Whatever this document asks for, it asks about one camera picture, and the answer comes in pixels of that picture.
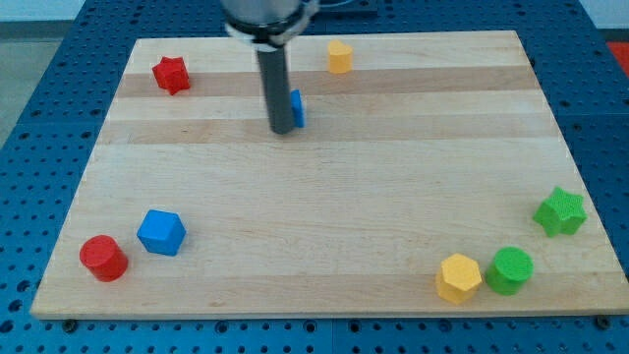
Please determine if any green star block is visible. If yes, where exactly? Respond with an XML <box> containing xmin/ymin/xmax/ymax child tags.
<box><xmin>533</xmin><ymin>187</ymin><xmax>588</xmax><ymax>237</ymax></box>

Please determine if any blue triangle block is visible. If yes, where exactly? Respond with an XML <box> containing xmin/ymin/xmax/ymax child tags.
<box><xmin>291</xmin><ymin>89</ymin><xmax>307</xmax><ymax>128</ymax></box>

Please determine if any blue cube block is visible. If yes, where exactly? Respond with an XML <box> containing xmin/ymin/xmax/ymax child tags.
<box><xmin>137</xmin><ymin>209</ymin><xmax>187</xmax><ymax>257</ymax></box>

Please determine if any yellow heart block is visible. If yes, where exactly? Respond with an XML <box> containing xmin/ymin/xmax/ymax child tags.
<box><xmin>327</xmin><ymin>39</ymin><xmax>354</xmax><ymax>74</ymax></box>

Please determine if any red star block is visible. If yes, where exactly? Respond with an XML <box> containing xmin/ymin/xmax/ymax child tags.
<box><xmin>152</xmin><ymin>57</ymin><xmax>191</xmax><ymax>95</ymax></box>

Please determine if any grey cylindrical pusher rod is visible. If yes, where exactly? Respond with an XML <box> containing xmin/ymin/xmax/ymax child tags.
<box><xmin>257</xmin><ymin>47</ymin><xmax>295</xmax><ymax>135</ymax></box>

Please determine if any red cylinder block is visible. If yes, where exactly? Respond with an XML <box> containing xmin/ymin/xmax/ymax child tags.
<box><xmin>80</xmin><ymin>235</ymin><xmax>129</xmax><ymax>282</ymax></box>

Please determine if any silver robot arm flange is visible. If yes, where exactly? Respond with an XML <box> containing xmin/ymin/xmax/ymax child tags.
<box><xmin>220</xmin><ymin>0</ymin><xmax>319</xmax><ymax>52</ymax></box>

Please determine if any yellow hexagon block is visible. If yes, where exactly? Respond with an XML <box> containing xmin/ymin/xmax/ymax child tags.
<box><xmin>435</xmin><ymin>253</ymin><xmax>483</xmax><ymax>305</ymax></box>

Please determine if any green cylinder block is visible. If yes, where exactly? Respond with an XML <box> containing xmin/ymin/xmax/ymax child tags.
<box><xmin>486</xmin><ymin>247</ymin><xmax>534</xmax><ymax>296</ymax></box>

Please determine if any wooden board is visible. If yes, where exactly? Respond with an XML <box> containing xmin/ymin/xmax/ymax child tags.
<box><xmin>30</xmin><ymin>30</ymin><xmax>628</xmax><ymax>320</ymax></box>

